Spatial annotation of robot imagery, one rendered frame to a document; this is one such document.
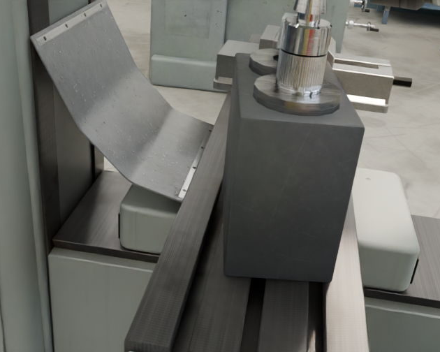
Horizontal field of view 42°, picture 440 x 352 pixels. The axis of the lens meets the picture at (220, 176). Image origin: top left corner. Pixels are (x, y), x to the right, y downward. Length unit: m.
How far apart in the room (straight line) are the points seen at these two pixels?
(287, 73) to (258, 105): 0.04
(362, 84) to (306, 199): 0.60
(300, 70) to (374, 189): 0.57
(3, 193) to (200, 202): 0.34
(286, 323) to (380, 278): 0.41
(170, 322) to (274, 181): 0.17
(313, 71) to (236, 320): 0.25
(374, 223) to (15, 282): 0.62
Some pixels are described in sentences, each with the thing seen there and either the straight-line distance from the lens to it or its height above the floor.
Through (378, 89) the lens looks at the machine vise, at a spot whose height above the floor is 0.99.
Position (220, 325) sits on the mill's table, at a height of 0.95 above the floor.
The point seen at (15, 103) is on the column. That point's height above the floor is 1.01.
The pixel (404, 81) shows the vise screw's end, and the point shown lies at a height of 1.00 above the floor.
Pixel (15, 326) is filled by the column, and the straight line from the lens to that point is 1.11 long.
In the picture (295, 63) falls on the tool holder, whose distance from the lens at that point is 0.57.
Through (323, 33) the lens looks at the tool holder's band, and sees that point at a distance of 0.56.
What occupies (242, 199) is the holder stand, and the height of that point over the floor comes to 1.05.
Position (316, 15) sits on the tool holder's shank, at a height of 1.23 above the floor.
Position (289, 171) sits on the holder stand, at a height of 1.09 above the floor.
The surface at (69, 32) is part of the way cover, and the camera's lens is 0.98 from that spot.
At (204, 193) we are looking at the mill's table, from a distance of 0.78.
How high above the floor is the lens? 1.34
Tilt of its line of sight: 28 degrees down
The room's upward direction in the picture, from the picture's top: 5 degrees clockwise
